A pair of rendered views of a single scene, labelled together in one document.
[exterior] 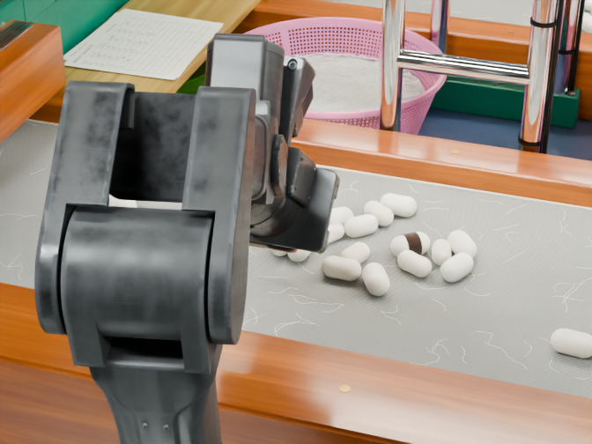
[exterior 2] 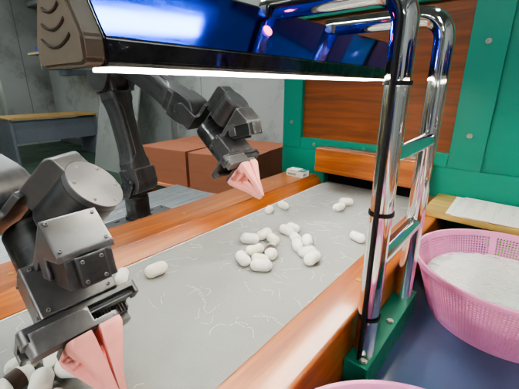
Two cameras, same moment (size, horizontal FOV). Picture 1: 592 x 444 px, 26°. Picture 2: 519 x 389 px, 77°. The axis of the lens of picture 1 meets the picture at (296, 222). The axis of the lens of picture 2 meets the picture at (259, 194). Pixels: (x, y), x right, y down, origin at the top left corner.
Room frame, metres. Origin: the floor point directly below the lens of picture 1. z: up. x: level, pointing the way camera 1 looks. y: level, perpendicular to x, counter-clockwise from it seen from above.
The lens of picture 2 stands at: (1.17, -0.59, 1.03)
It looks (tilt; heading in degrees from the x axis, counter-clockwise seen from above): 18 degrees down; 112
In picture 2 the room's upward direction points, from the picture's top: straight up
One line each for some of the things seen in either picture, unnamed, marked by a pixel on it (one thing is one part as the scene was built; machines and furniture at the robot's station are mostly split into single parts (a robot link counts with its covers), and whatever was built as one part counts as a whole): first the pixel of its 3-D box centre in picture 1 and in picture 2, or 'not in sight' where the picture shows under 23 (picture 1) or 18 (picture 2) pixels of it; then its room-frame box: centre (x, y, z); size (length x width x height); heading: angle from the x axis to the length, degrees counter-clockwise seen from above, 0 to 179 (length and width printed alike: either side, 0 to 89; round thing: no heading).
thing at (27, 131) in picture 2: not in sight; (51, 136); (-3.59, 2.82, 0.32); 1.19 x 0.62 x 0.64; 76
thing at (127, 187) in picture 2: not in sight; (138, 184); (0.55, 0.07, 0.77); 0.09 x 0.06 x 0.06; 84
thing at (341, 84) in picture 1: (330, 107); (501, 297); (1.36, -0.04, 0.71); 0.22 x 0.22 x 0.06
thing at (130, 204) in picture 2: not in sight; (137, 207); (0.54, 0.07, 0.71); 0.20 x 0.07 x 0.08; 76
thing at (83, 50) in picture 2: not in sight; (301, 49); (1.04, -0.12, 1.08); 0.62 x 0.08 x 0.07; 72
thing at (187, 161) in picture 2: not in sight; (217, 169); (-0.40, 2.18, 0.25); 1.36 x 0.98 x 0.49; 166
